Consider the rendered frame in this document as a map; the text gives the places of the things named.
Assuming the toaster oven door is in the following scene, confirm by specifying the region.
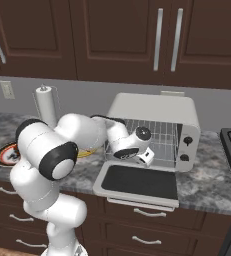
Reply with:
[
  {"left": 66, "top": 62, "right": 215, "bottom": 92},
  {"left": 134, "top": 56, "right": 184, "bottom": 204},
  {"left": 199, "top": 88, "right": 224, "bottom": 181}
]
[{"left": 92, "top": 160, "right": 181, "bottom": 210}]

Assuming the wire paper towel holder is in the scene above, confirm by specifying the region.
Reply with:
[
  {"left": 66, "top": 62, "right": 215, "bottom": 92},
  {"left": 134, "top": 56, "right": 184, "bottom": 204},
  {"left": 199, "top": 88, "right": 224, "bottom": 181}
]
[{"left": 32, "top": 84, "right": 61, "bottom": 118}]

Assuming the grey wall socket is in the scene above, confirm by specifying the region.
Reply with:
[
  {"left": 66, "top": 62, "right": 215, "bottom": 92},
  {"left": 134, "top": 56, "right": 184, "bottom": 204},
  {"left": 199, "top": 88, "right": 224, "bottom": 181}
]
[{"left": 159, "top": 90, "right": 186, "bottom": 98}]

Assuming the white wall socket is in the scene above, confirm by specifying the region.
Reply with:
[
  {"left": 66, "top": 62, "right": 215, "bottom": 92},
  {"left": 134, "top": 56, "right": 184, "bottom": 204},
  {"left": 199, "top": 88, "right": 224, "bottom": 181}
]
[{"left": 0, "top": 79, "right": 16, "bottom": 100}]

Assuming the wire oven rack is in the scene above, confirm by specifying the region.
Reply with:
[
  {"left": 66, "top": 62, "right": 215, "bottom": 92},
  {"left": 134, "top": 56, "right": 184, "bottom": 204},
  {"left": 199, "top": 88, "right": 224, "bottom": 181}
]
[
  {"left": 104, "top": 142, "right": 180, "bottom": 165},
  {"left": 124, "top": 119, "right": 183, "bottom": 142}
]

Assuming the silver drawer handle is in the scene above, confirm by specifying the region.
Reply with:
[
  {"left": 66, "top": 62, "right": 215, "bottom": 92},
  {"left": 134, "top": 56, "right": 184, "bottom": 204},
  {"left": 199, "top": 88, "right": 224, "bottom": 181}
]
[
  {"left": 9, "top": 213, "right": 35, "bottom": 223},
  {"left": 131, "top": 235, "right": 162, "bottom": 246},
  {"left": 15, "top": 238, "right": 48, "bottom": 249},
  {"left": 0, "top": 186, "right": 19, "bottom": 196},
  {"left": 133, "top": 207, "right": 167, "bottom": 219}
]

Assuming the black toaster oven knob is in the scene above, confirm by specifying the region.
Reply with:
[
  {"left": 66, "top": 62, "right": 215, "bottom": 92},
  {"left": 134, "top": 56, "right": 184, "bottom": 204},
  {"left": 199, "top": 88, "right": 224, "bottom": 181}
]
[
  {"left": 183, "top": 135, "right": 194, "bottom": 147},
  {"left": 179, "top": 153, "right": 191, "bottom": 163}
]

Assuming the dark brown drawer front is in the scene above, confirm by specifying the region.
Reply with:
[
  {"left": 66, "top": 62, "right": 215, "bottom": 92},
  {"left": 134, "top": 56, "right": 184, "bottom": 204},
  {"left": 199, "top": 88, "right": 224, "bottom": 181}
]
[
  {"left": 0, "top": 179, "right": 25, "bottom": 212},
  {"left": 101, "top": 222, "right": 200, "bottom": 256},
  {"left": 101, "top": 198, "right": 206, "bottom": 232},
  {"left": 0, "top": 205, "right": 49, "bottom": 234},
  {"left": 0, "top": 229, "right": 52, "bottom": 253}
]

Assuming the white toaster oven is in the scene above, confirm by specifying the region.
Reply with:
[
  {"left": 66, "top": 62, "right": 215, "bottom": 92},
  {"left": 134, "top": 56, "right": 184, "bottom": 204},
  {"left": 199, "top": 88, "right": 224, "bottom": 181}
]
[{"left": 104, "top": 92, "right": 202, "bottom": 173}]

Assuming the white paper towel roll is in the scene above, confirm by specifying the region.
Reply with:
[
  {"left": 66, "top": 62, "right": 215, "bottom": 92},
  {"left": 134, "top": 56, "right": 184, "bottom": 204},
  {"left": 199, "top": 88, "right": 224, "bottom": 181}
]
[{"left": 35, "top": 85, "right": 58, "bottom": 129}]

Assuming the dark brown cupboard door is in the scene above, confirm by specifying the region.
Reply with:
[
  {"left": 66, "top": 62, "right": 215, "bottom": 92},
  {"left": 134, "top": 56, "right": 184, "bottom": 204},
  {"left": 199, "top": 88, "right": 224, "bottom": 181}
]
[
  {"left": 163, "top": 0, "right": 231, "bottom": 91},
  {"left": 0, "top": 0, "right": 79, "bottom": 81},
  {"left": 69, "top": 0, "right": 169, "bottom": 86}
]

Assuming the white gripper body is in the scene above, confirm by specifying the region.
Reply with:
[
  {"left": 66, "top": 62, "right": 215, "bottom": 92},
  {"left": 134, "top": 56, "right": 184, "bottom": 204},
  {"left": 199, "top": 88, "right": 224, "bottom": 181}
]
[{"left": 135, "top": 154, "right": 154, "bottom": 168}]

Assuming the toaster oven door handle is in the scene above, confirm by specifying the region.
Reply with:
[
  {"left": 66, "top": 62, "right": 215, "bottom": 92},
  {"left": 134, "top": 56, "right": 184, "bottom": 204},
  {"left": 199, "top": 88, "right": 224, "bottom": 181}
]
[{"left": 106, "top": 196, "right": 177, "bottom": 213}]

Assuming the black and orange plate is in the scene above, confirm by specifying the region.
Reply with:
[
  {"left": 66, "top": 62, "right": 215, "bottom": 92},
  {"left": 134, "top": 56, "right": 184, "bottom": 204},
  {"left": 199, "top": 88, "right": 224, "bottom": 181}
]
[{"left": 0, "top": 141, "right": 22, "bottom": 169}]

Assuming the yellow plate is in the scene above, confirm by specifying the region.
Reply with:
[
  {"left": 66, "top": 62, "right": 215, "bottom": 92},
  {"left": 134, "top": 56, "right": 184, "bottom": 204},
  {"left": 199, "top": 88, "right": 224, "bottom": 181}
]
[{"left": 77, "top": 147, "right": 99, "bottom": 159}]

